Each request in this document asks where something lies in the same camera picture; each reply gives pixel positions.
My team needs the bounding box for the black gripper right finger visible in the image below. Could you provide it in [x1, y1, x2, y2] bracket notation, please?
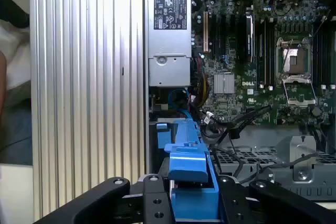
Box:
[217, 175, 336, 224]

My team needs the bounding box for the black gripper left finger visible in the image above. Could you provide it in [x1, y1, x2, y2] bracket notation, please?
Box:
[34, 173, 175, 224]

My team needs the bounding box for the blue disk carrier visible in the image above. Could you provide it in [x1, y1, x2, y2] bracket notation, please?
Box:
[156, 118, 227, 224]

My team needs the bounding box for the black sleeved disk wire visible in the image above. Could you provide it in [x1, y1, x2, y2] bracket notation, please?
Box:
[217, 104, 273, 144]

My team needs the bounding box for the grey metal disk bay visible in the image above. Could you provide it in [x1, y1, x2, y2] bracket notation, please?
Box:
[212, 134, 336, 201]

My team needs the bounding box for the black RAM slot bank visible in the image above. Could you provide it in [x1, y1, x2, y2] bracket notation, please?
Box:
[257, 18, 277, 90]
[312, 20, 336, 90]

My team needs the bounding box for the beige expansion slot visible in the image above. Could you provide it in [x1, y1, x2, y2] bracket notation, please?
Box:
[203, 11, 211, 54]

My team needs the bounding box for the black and silver PC case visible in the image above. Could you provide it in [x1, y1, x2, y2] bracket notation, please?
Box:
[143, 0, 336, 204]

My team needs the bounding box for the green motherboard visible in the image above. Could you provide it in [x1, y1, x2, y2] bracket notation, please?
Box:
[191, 0, 336, 132]

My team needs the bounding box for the metal socket cover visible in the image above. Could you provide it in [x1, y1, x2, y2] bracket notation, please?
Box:
[281, 75, 318, 108]

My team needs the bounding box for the silver ribbed chipset heatsink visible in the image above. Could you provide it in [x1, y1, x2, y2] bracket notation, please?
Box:
[213, 73, 236, 94]

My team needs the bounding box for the CPU socket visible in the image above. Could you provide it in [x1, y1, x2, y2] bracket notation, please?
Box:
[277, 37, 313, 76]

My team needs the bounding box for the silver power supply box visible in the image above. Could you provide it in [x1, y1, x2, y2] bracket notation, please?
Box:
[148, 0, 193, 88]

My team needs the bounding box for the black power supply label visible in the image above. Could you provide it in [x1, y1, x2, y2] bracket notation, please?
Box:
[153, 0, 188, 31]

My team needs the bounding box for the person's trunk in pale clothes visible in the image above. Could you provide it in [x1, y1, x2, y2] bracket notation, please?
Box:
[0, 18, 34, 166]

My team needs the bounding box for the blue disk wire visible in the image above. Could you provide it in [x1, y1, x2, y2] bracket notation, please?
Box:
[169, 88, 194, 124]

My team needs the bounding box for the yellow wire bundle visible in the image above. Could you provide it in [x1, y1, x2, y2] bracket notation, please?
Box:
[197, 72, 210, 107]

